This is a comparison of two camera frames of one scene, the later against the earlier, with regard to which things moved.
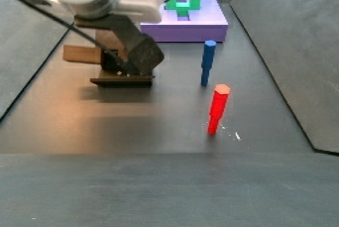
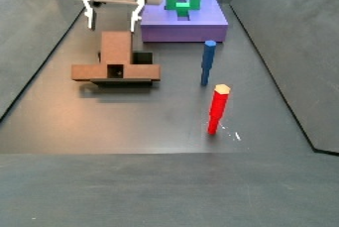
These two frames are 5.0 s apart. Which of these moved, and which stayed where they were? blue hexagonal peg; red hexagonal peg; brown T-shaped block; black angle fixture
Moved: brown T-shaped block
Stayed: black angle fixture; red hexagonal peg; blue hexagonal peg
